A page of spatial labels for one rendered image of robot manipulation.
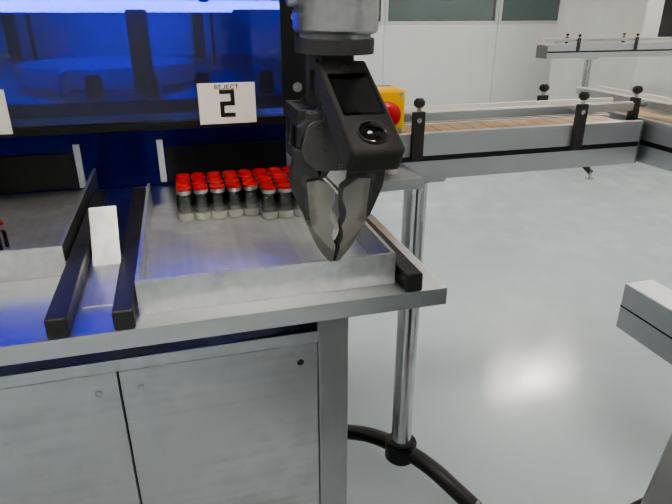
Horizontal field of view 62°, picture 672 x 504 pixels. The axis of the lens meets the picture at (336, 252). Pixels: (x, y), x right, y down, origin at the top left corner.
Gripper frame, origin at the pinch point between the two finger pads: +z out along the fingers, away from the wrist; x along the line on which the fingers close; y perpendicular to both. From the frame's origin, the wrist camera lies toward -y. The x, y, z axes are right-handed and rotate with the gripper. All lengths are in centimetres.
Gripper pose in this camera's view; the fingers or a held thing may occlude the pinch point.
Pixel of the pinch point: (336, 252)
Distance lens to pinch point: 56.4
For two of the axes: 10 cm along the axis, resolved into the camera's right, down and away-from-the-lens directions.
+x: -9.6, 0.9, -2.6
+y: -2.8, -4.0, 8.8
